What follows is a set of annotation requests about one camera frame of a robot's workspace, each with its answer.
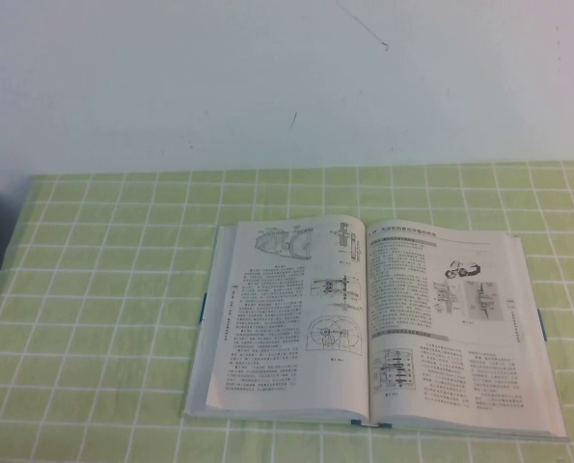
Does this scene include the technical book with diagrams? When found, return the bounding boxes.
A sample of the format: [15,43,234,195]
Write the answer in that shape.
[183,214,571,444]

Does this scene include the green white checkered tablecloth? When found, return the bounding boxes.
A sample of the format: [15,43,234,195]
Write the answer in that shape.
[0,161,574,463]

